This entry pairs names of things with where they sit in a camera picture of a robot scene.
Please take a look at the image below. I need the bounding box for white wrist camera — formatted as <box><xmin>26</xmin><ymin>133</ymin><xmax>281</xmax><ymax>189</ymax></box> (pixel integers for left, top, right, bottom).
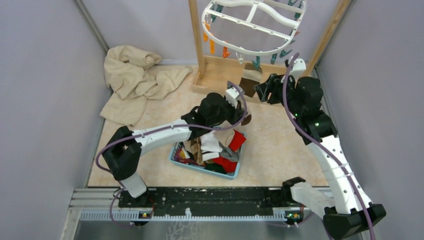
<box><xmin>287</xmin><ymin>58</ymin><xmax>307</xmax><ymax>81</ymax></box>
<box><xmin>225</xmin><ymin>86</ymin><xmax>244</xmax><ymax>109</ymax></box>

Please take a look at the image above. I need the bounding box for white oval clip hanger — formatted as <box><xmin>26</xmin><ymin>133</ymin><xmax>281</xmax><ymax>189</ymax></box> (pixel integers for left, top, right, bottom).
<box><xmin>201</xmin><ymin>0</ymin><xmax>308</xmax><ymax>57</ymax></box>

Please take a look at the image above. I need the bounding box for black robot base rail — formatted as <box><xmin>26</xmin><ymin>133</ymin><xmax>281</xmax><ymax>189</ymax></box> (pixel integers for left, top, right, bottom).
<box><xmin>118</xmin><ymin>186</ymin><xmax>308</xmax><ymax>220</ymax></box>

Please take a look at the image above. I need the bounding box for pile of socks in basket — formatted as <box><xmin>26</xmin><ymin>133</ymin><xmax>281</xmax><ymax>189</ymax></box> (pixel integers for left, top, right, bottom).
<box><xmin>175</xmin><ymin>137</ymin><xmax>244</xmax><ymax>175</ymax></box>

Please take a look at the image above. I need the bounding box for blue plastic basket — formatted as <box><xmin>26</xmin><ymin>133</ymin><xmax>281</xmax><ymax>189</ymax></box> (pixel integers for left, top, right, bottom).
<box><xmin>168</xmin><ymin>132</ymin><xmax>248</xmax><ymax>180</ymax></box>

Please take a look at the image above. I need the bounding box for beige crumpled cloth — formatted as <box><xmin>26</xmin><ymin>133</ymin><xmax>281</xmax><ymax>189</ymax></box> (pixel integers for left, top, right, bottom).
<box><xmin>99</xmin><ymin>45</ymin><xmax>193</xmax><ymax>126</ymax></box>

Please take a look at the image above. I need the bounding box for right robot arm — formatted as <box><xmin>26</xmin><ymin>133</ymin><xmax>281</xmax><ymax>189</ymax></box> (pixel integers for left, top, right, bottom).
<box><xmin>255</xmin><ymin>73</ymin><xmax>386</xmax><ymax>240</ymax></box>

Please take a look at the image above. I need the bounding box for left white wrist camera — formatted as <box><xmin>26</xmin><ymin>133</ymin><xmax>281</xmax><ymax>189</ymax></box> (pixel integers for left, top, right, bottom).
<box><xmin>225</xmin><ymin>86</ymin><xmax>244</xmax><ymax>109</ymax></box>

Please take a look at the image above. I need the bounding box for brown beige sock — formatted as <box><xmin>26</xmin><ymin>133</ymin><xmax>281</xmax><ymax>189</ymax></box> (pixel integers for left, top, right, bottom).
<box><xmin>239</xmin><ymin>63</ymin><xmax>263</xmax><ymax>98</ymax></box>

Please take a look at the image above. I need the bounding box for white sock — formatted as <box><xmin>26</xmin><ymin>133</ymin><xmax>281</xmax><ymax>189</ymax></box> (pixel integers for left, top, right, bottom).
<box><xmin>200</xmin><ymin>131</ymin><xmax>223</xmax><ymax>162</ymax></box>

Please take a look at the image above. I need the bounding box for grey sock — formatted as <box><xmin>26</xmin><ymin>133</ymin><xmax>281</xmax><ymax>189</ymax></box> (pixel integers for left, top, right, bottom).
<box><xmin>219</xmin><ymin>147</ymin><xmax>240</xmax><ymax>163</ymax></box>

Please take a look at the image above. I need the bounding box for beige red dotted sock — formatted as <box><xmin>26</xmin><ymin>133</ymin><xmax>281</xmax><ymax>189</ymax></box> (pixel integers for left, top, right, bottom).
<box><xmin>213</xmin><ymin>122</ymin><xmax>247</xmax><ymax>152</ymax></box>

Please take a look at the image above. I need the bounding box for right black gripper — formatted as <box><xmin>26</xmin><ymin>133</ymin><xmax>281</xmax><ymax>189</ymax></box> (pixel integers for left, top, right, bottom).
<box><xmin>253</xmin><ymin>71</ymin><xmax>303</xmax><ymax>117</ymax></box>

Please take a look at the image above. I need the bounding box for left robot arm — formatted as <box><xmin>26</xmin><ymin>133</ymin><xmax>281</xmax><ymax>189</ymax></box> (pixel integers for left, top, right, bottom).
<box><xmin>98</xmin><ymin>93</ymin><xmax>251</xmax><ymax>207</ymax></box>

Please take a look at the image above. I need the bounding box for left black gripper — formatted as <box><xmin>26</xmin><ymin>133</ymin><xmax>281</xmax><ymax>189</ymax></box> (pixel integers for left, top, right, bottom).
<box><xmin>207</xmin><ymin>95</ymin><xmax>248</xmax><ymax>127</ymax></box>

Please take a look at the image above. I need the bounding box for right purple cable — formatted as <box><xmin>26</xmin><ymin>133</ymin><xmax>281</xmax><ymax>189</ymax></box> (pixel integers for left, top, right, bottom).
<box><xmin>282</xmin><ymin>52</ymin><xmax>377</xmax><ymax>240</ymax></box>

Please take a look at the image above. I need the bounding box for red santa sock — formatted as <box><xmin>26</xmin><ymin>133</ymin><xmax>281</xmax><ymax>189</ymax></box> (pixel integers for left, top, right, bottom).
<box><xmin>212</xmin><ymin>156</ymin><xmax>237</xmax><ymax>173</ymax></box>

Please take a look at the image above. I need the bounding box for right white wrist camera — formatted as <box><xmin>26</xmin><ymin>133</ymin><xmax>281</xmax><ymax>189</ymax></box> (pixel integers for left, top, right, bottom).
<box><xmin>287</xmin><ymin>58</ymin><xmax>307</xmax><ymax>81</ymax></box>

